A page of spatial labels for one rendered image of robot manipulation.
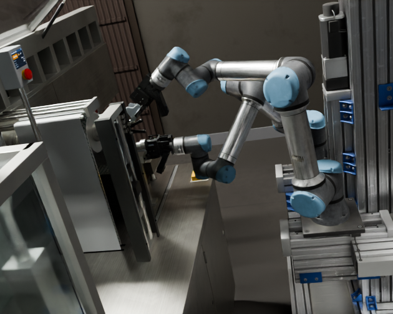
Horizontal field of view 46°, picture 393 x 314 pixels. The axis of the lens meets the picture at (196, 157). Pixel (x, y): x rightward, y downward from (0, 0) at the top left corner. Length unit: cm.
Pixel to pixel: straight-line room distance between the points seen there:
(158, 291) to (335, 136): 93
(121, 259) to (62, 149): 45
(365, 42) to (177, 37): 279
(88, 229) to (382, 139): 116
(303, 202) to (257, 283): 128
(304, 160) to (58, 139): 82
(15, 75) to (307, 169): 95
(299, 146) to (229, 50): 284
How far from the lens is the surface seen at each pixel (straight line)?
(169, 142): 191
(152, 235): 172
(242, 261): 300
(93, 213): 169
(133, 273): 162
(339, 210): 180
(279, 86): 147
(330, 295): 242
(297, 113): 151
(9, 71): 129
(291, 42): 431
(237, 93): 196
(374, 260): 181
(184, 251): 165
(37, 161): 84
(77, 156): 159
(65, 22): 236
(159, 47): 439
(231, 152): 184
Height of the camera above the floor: 187
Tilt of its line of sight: 25 degrees down
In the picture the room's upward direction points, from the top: 12 degrees counter-clockwise
